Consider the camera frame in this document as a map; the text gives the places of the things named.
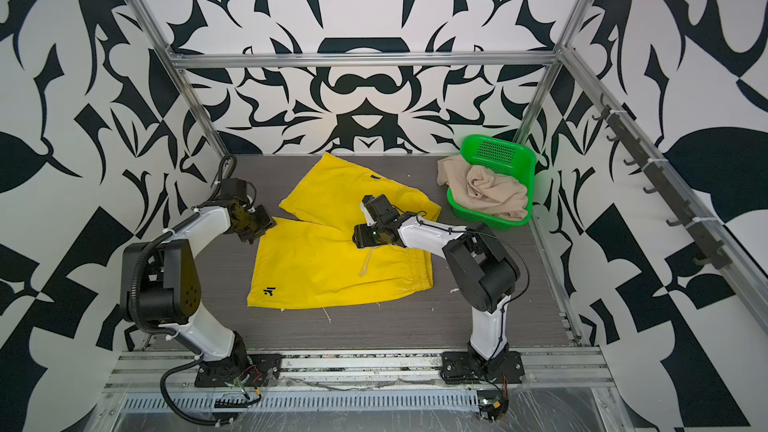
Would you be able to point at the small green-lit electronics board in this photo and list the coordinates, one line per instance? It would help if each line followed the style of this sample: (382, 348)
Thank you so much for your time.
(492, 405)

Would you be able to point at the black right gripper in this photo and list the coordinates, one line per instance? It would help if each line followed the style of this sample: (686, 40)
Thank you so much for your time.
(363, 235)

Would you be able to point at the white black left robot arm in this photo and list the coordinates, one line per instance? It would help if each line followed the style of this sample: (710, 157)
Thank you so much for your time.
(161, 293)

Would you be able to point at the aluminium cage frame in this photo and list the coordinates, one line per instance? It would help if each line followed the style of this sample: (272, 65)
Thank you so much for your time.
(743, 275)

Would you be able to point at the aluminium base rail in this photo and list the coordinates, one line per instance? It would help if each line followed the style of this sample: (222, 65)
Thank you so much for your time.
(569, 366)

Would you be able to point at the black wall hook rack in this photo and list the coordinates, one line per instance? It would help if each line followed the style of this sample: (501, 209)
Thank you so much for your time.
(660, 175)

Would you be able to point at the green plastic basket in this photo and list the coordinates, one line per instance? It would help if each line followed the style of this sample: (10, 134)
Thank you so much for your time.
(502, 157)

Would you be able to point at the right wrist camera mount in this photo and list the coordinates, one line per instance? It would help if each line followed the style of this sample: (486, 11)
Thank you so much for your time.
(378, 210)

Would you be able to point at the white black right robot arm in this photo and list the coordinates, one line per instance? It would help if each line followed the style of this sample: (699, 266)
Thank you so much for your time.
(486, 276)

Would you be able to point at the yellow shorts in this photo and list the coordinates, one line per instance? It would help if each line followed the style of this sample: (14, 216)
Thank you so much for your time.
(310, 261)

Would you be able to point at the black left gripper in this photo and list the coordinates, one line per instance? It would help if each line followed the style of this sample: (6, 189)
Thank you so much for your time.
(267, 222)

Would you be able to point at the beige shorts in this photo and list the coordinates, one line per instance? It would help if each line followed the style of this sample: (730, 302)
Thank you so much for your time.
(479, 189)

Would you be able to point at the white slotted cable duct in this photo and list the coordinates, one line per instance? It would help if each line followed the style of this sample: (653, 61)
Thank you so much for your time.
(335, 401)

